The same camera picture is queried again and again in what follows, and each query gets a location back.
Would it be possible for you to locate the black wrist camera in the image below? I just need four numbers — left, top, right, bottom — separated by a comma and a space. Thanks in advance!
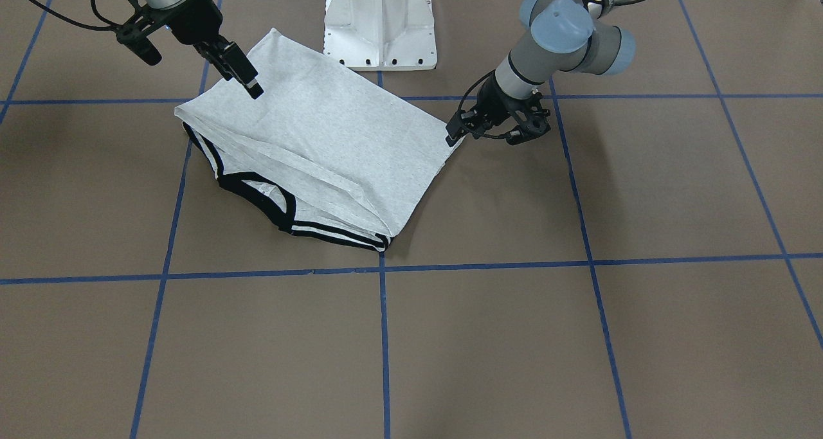
503, 93, 552, 145
116, 25, 162, 65

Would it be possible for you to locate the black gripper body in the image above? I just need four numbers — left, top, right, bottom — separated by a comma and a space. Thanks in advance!
116, 0, 222, 46
460, 73, 552, 145

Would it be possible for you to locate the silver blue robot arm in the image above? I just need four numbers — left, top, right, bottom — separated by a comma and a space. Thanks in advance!
114, 0, 264, 99
445, 0, 647, 147

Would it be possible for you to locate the grey cartoon print t-shirt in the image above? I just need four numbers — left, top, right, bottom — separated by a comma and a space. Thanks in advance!
174, 29, 453, 251

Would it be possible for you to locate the white camera mast pedestal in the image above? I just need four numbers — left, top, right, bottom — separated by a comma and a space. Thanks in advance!
323, 0, 438, 72

